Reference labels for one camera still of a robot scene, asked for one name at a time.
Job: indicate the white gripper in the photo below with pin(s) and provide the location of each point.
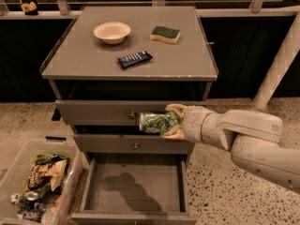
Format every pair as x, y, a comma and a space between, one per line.
192, 124

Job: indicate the green soda can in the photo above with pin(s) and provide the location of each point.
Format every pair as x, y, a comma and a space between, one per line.
158, 122

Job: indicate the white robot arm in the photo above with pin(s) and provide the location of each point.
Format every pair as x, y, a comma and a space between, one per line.
247, 51

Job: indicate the grey drawer cabinet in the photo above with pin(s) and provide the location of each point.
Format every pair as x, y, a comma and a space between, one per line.
117, 62

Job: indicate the grey middle drawer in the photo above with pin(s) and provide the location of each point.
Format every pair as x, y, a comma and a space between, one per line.
139, 144

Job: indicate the grey open bottom drawer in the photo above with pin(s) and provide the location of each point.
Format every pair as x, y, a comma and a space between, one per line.
135, 189

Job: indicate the grey top drawer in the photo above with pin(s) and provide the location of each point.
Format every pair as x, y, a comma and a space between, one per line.
110, 112

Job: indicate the silver top soda can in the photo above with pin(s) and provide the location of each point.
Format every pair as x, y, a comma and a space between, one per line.
31, 196

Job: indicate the white can bin corner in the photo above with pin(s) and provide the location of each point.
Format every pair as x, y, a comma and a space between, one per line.
15, 198

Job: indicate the dark blue snack bar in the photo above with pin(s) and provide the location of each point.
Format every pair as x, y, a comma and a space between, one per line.
134, 59

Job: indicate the green yellow sponge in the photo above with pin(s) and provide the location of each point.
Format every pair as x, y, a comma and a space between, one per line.
165, 34

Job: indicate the white paper bowl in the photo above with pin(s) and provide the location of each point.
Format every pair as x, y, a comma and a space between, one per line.
112, 33

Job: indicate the brown chip bag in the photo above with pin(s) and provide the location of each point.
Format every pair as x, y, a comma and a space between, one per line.
52, 173

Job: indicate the green chip bag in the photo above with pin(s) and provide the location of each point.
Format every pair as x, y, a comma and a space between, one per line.
48, 158

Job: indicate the clear plastic bin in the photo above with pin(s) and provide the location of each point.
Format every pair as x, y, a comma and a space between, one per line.
16, 178

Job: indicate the small yellow black object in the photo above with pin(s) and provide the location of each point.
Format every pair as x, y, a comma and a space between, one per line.
29, 8

